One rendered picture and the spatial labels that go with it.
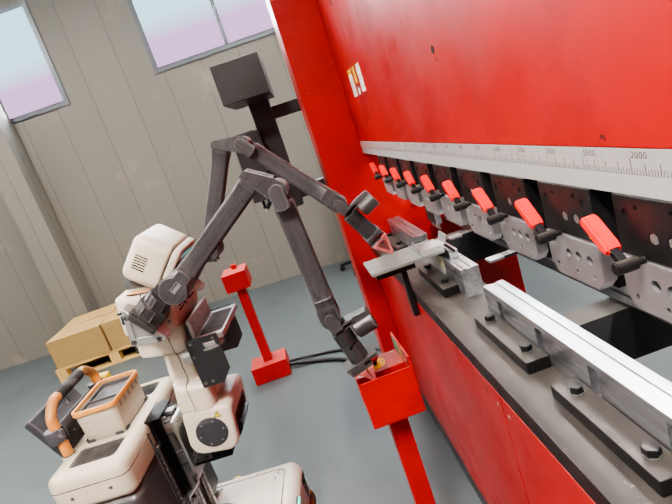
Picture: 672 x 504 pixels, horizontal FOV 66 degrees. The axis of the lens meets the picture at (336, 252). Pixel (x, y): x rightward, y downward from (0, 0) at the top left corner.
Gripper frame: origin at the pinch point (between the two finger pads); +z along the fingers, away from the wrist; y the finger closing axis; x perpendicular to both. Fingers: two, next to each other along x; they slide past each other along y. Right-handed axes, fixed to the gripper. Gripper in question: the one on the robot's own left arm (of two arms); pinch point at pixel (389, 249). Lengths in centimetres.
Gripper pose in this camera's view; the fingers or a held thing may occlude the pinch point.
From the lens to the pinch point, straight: 184.8
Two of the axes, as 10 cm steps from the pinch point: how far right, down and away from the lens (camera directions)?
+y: -1.2, -2.2, 9.7
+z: 7.3, 6.4, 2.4
